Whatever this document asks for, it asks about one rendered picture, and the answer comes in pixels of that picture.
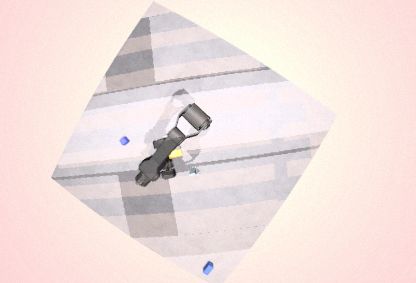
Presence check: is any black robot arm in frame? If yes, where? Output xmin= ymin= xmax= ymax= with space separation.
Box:
xmin=135 ymin=103 xmax=213 ymax=186

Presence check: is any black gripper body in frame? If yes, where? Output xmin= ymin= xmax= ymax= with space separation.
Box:
xmin=152 ymin=138 xmax=177 ymax=180

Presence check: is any yellow bar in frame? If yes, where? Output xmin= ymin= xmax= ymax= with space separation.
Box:
xmin=170 ymin=149 xmax=183 ymax=159

